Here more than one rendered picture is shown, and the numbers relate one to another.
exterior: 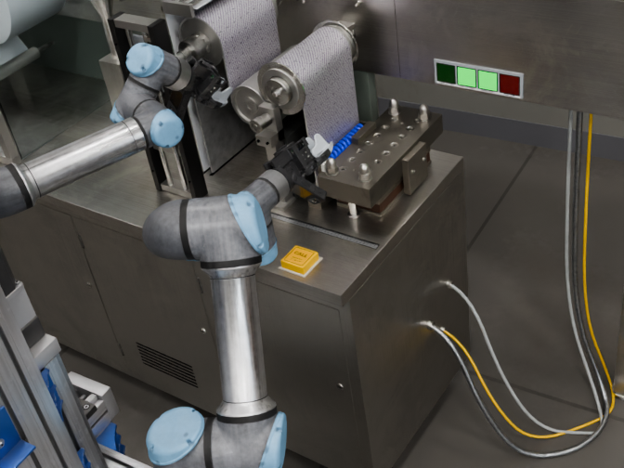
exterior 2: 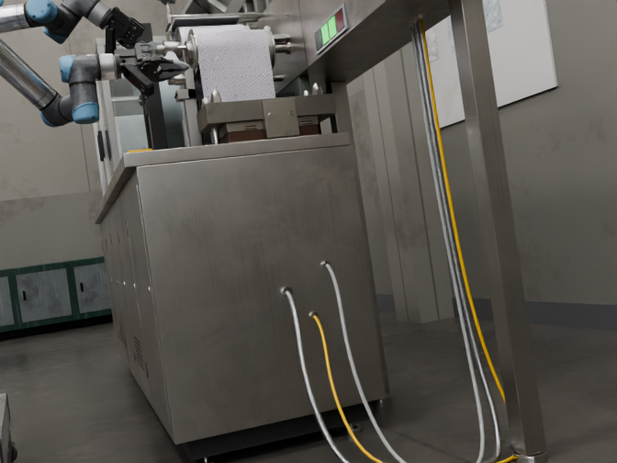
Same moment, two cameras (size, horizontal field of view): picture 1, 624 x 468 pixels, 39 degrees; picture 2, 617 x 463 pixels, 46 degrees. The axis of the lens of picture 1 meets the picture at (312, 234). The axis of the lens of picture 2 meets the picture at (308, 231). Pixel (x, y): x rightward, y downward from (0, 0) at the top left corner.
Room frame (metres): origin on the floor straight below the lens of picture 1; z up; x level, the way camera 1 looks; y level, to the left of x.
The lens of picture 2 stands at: (0.19, -1.48, 0.61)
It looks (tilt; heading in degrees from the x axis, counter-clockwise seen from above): 0 degrees down; 32
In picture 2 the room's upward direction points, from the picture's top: 8 degrees counter-clockwise
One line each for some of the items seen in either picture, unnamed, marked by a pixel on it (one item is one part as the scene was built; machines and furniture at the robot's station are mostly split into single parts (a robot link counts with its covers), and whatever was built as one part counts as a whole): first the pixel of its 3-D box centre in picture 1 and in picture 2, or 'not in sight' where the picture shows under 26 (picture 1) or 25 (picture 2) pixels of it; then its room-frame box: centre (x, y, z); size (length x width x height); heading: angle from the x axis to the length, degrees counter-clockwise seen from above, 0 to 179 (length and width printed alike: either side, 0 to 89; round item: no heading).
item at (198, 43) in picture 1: (194, 47); (172, 49); (2.18, 0.22, 1.33); 0.06 x 0.06 x 0.06; 50
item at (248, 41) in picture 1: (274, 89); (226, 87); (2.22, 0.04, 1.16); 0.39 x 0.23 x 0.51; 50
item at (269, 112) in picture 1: (273, 158); (187, 116); (2.03, 0.07, 1.05); 0.06 x 0.05 x 0.31; 140
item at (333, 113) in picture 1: (332, 117); (239, 87); (2.09, -0.11, 1.11); 0.23 x 0.01 x 0.18; 140
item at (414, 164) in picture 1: (415, 168); (280, 118); (2.00, -0.31, 0.96); 0.10 x 0.03 x 0.11; 140
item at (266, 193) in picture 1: (252, 205); (80, 69); (1.65, 0.12, 1.17); 0.11 x 0.08 x 0.09; 139
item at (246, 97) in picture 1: (277, 84); not in sight; (2.21, 0.03, 1.17); 0.26 x 0.12 x 0.12; 140
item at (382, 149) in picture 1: (382, 152); (265, 113); (2.05, -0.23, 1.00); 0.40 x 0.16 x 0.06; 140
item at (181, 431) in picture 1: (183, 448); not in sight; (1.15, 0.31, 0.98); 0.13 x 0.12 x 0.14; 83
